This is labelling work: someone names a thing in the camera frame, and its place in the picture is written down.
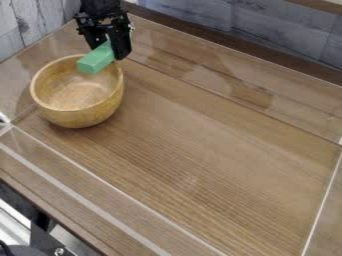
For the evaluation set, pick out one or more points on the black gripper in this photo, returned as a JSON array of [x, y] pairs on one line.
[[106, 17]]

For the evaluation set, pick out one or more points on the green rectangular block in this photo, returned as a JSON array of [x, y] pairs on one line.
[[97, 60]]

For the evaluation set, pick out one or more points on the wooden bowl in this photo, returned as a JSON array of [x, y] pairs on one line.
[[73, 99]]

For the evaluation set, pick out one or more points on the clear acrylic tray walls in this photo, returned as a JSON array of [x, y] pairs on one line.
[[217, 164]]

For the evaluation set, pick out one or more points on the black metal bracket with screw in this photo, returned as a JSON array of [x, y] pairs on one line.
[[58, 242]]

